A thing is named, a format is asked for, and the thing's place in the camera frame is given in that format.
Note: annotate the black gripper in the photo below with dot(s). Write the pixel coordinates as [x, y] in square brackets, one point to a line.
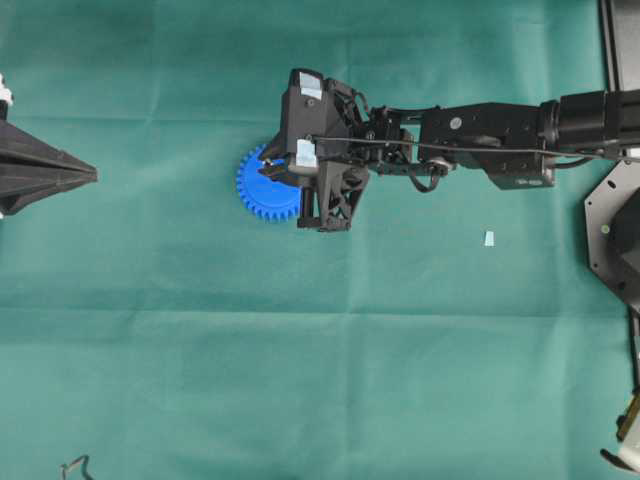
[359, 140]

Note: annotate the blue plastic gear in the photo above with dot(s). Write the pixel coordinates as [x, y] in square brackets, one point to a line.
[266, 199]

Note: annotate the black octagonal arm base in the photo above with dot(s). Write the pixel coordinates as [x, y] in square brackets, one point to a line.
[612, 228]

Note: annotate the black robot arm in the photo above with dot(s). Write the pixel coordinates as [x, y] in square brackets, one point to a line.
[523, 146]

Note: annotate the green table cloth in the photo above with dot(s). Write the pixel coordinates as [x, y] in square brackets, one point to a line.
[150, 321]

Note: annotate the white and yellow device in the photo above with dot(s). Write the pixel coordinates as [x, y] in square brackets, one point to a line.
[627, 434]

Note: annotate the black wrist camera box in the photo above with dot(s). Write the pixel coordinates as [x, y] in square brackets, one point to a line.
[304, 113]

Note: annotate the black frame rail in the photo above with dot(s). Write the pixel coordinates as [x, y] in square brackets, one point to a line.
[620, 34]

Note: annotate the bent metal wire clip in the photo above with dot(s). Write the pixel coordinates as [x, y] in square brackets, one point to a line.
[81, 464]

